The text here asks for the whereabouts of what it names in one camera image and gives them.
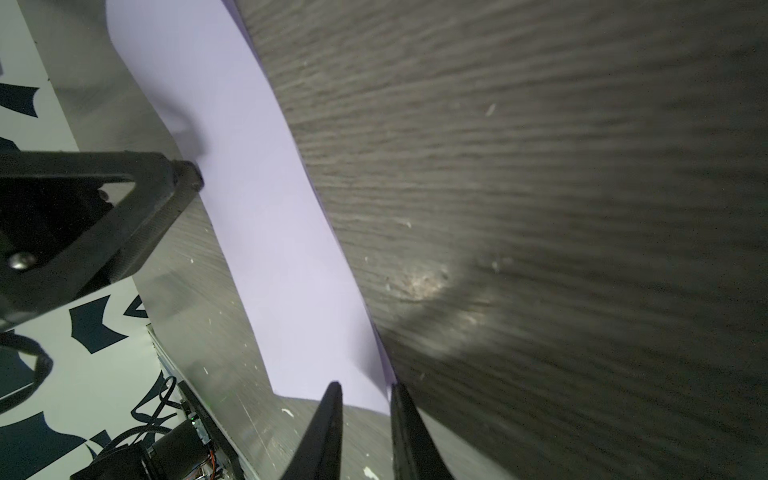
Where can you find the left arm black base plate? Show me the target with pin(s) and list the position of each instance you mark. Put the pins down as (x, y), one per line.
(179, 441)

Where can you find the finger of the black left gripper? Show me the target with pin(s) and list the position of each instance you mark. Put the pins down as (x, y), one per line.
(73, 223)

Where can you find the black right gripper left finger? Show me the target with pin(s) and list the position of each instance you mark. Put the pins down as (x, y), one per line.
(318, 456)

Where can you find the lilac square paper sheet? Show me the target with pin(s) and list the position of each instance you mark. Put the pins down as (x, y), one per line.
(195, 64)

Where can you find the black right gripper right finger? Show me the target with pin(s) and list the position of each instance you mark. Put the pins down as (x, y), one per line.
(415, 455)

